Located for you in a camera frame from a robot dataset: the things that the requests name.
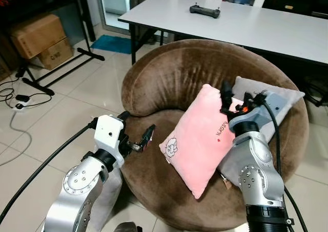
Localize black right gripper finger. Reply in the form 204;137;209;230
220;80;234;115

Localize pink pillow with sheep print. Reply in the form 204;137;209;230
159;83;244;200

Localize grey pillow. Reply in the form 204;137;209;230
218;76;305;186
90;165;124;232

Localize brown round plush sofa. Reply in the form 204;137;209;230
120;38;310;231

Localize blue floor mat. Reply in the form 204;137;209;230
91;35;133;54

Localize white table with black legs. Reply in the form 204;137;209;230
118;0;328;64

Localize grey robot leg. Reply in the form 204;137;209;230
114;222;144;232

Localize black remote controller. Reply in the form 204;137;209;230
189;4;221;19

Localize small printed cardboard box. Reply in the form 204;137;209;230
37;37;74;70

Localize white power strip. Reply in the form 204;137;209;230
13;94;31;111

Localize glass door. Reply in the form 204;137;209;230
99;0;131;30

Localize large plain cardboard box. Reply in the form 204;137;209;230
10;13;67;59

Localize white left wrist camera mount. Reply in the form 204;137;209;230
94;114;127;167

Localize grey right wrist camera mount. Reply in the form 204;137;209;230
255;90;288;128

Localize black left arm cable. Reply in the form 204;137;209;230
0;117;99;222

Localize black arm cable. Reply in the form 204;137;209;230
259;98;310;232
0;117;99;222

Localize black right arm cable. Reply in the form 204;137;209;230
259;98;310;232

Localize black metal rack frame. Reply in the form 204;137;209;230
0;0;106;96

